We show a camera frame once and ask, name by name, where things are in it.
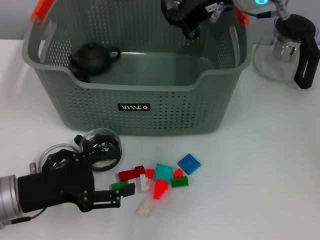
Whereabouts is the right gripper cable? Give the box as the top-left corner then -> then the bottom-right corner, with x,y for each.
249,0 -> 289,21

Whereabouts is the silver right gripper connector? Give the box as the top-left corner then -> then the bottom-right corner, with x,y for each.
209,2 -> 223,23

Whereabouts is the green toy brick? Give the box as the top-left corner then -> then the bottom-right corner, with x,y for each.
109,181 -> 131,192
170,175 -> 190,189

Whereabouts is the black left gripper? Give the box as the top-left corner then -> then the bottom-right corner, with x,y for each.
17,142 -> 136,213

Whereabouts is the orange sloped toy brick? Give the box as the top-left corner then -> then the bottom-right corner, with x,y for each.
152,179 -> 169,200

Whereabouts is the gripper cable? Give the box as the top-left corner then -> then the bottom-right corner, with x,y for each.
249,0 -> 289,21
0,208 -> 47,227

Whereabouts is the teal toy plate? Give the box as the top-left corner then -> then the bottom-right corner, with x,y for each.
152,163 -> 174,182

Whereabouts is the white toy brick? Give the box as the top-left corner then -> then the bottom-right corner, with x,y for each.
136,174 -> 151,194

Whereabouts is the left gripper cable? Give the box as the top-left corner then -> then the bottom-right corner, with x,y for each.
0,208 -> 47,227

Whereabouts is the grey perforated storage basket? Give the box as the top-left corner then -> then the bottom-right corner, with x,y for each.
22,0 -> 252,137

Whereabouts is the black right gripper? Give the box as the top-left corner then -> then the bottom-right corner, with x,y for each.
179,0 -> 235,40

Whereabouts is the black brand label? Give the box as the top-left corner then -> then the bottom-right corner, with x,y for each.
117,103 -> 152,112

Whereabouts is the orange basket handle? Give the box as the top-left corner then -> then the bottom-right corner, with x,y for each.
30,0 -> 56,25
236,9 -> 251,28

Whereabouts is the blue toy plate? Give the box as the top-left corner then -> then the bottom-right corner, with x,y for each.
177,152 -> 202,176

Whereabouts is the clear beige toy brick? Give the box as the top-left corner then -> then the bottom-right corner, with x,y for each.
134,198 -> 156,218

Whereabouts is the glass kettle with black handle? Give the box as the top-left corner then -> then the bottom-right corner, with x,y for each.
252,13 -> 320,90

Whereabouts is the glass teacup with black base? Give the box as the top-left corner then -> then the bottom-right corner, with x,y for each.
160,0 -> 187,26
74,128 -> 123,172
38,142 -> 83,176

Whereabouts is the dark red toy brick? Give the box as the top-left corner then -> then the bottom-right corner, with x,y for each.
117,165 -> 146,183

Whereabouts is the black clay teapot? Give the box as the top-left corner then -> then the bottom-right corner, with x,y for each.
68,42 -> 122,76

